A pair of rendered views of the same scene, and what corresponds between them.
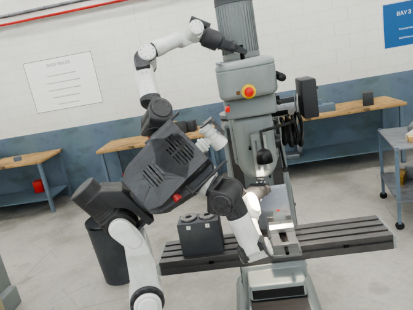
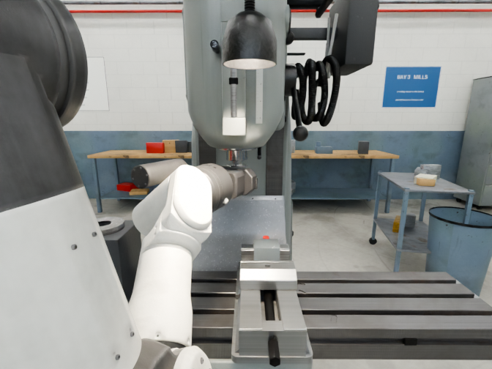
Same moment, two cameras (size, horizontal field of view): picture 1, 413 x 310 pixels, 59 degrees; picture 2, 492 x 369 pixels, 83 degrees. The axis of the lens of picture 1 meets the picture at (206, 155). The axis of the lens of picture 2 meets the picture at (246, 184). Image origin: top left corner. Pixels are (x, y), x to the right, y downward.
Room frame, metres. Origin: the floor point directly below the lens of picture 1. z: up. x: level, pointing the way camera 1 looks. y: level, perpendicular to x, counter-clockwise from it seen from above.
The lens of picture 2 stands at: (1.16, -0.20, 1.36)
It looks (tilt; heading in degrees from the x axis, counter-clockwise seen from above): 13 degrees down; 354
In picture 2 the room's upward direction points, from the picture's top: straight up
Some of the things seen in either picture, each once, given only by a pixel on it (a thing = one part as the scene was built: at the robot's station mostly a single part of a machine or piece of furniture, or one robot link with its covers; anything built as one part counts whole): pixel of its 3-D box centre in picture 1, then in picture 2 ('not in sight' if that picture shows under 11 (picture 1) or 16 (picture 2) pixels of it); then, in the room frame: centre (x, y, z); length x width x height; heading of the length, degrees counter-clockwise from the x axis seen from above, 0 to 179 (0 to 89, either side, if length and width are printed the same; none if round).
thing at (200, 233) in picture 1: (201, 232); (86, 263); (1.79, 0.10, 1.04); 0.22 x 0.12 x 0.20; 83
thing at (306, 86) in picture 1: (307, 96); (351, 34); (2.04, -0.62, 1.62); 0.20 x 0.09 x 0.21; 173
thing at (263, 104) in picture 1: (249, 101); not in sight; (1.82, -0.26, 1.68); 0.34 x 0.24 x 0.10; 173
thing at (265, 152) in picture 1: (263, 155); (249, 39); (1.55, -0.25, 1.47); 0.07 x 0.07 x 0.06
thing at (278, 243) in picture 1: (281, 230); (266, 282); (1.74, -0.32, 0.99); 0.35 x 0.15 x 0.11; 173
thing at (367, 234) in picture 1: (270, 245); (239, 308); (1.78, -0.25, 0.90); 1.24 x 0.23 x 0.08; 83
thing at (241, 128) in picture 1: (255, 143); (236, 69); (1.78, -0.25, 1.47); 0.21 x 0.19 x 0.32; 83
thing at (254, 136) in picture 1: (257, 154); (233, 73); (1.67, -0.24, 1.45); 0.04 x 0.04 x 0.21; 83
